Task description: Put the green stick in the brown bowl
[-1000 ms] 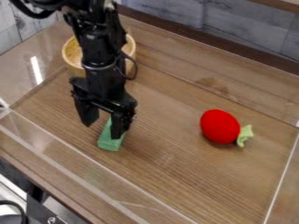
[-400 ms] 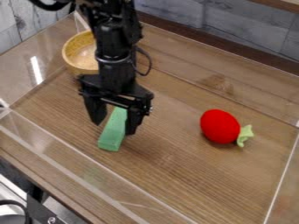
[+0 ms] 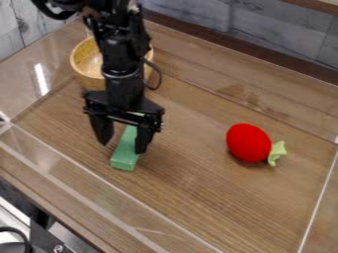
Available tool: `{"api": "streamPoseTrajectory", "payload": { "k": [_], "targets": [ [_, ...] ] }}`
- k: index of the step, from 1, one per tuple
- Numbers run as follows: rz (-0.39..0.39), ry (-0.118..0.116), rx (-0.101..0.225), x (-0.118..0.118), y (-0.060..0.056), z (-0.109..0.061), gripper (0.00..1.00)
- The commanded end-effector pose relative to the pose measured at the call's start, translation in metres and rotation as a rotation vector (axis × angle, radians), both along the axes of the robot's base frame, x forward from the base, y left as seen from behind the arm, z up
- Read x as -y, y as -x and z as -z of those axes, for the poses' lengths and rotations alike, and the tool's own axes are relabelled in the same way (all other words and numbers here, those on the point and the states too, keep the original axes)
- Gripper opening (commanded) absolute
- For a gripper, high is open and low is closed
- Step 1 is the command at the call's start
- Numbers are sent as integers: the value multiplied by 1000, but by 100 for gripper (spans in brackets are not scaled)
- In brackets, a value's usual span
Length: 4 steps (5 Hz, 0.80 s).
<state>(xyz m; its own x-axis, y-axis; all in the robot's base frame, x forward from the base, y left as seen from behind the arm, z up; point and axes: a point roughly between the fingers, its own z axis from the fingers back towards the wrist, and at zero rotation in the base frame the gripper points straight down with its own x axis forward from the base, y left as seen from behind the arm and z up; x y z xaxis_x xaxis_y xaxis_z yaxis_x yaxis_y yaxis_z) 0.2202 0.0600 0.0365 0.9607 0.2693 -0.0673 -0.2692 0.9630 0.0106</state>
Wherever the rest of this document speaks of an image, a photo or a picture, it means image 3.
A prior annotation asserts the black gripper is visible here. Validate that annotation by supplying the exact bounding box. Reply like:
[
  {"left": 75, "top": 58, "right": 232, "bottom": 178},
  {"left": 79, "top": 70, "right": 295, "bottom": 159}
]
[{"left": 83, "top": 72, "right": 165, "bottom": 154}]

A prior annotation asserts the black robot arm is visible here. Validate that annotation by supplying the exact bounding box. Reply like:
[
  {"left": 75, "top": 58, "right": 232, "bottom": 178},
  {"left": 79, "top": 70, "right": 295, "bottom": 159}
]
[{"left": 30, "top": 0, "right": 165, "bottom": 154}]

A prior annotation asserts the black cable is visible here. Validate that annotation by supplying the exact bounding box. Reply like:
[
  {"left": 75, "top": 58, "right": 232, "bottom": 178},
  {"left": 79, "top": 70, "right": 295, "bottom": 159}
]
[{"left": 0, "top": 226, "right": 32, "bottom": 253}]

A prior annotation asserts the red plush strawberry toy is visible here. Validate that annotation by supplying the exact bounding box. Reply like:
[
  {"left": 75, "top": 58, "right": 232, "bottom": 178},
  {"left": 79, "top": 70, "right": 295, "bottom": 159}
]
[{"left": 226, "top": 124, "right": 287, "bottom": 167}]

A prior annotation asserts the clear acrylic tray wall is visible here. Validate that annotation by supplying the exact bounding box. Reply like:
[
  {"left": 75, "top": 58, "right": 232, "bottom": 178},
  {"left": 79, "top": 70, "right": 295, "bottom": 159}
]
[{"left": 0, "top": 22, "right": 338, "bottom": 253}]

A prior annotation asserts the black metal bracket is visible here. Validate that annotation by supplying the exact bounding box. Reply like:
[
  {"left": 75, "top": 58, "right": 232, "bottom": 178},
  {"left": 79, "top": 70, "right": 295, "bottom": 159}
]
[{"left": 29, "top": 221, "right": 75, "bottom": 253}]

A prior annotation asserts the light wooden bowl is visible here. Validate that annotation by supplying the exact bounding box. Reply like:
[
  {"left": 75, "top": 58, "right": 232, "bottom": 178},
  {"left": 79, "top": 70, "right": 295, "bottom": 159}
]
[{"left": 68, "top": 36, "right": 156, "bottom": 91}]

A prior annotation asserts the green rectangular stick block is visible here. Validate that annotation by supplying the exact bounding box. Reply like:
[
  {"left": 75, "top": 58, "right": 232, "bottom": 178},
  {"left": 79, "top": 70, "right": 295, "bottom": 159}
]
[{"left": 109, "top": 120, "right": 140, "bottom": 172}]

